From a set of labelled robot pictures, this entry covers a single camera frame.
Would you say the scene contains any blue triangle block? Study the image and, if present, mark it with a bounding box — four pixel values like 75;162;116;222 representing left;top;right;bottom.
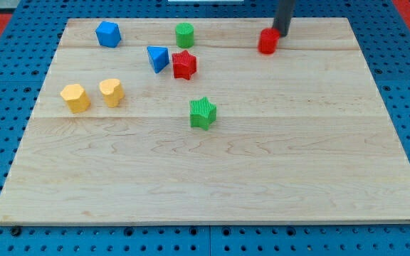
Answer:
147;46;169;73

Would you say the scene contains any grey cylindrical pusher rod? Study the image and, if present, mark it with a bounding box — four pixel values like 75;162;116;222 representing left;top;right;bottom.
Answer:
272;0;296;37

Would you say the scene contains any green star block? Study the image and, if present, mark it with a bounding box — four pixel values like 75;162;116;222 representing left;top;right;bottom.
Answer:
189;97;216;130

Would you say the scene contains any red cylinder block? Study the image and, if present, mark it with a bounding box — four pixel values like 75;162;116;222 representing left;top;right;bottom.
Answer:
258;28;280;54

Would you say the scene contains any blue cube block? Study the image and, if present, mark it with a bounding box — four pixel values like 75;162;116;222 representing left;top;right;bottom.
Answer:
95;21;121;48

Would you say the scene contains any red star block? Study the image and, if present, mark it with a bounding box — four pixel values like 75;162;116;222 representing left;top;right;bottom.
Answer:
172;50;197;80

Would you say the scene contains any yellow hexagon block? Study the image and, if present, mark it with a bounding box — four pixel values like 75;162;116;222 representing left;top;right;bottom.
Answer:
60;84;91;113

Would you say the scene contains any yellow heart block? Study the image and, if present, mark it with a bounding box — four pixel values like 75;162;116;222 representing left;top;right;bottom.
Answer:
99;78;125;108

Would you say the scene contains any green cylinder block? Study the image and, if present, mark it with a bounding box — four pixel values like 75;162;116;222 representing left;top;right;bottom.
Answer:
175;22;194;48

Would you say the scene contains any wooden board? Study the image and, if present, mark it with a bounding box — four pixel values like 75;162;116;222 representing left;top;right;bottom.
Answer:
0;18;410;226

